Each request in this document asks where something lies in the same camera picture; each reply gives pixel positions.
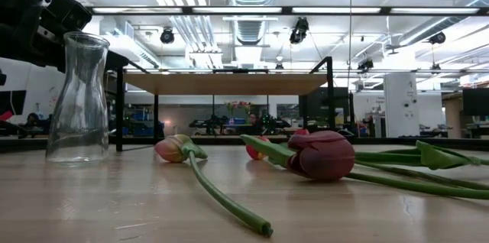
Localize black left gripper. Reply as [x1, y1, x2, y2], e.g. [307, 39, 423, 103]
[0, 0, 129, 73]

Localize clear glass vase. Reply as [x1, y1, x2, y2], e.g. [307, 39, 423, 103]
[44, 31, 112, 167]

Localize pink peach tulip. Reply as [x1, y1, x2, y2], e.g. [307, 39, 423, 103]
[154, 133, 274, 238]

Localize red tulip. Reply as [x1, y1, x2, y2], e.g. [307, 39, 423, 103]
[293, 128, 489, 191]

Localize dark maroon tulip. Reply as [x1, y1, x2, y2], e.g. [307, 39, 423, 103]
[286, 130, 483, 182]

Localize black overhead light beam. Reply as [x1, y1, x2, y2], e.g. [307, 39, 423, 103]
[86, 5, 489, 17]

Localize black monitor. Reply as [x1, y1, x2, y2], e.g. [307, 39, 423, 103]
[461, 88, 489, 117]
[0, 89, 27, 116]

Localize background flower bouquet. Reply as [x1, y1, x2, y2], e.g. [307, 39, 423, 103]
[224, 100, 254, 115]

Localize white pillar cabinet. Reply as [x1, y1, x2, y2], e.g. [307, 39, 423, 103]
[383, 73, 420, 138]

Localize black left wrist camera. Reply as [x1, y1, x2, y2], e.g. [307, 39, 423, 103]
[40, 0, 93, 34]

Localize wooden shelf with black frame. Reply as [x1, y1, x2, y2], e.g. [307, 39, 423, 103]
[115, 56, 337, 153]

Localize black table rig frame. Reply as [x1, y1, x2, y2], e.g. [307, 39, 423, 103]
[0, 135, 489, 153]

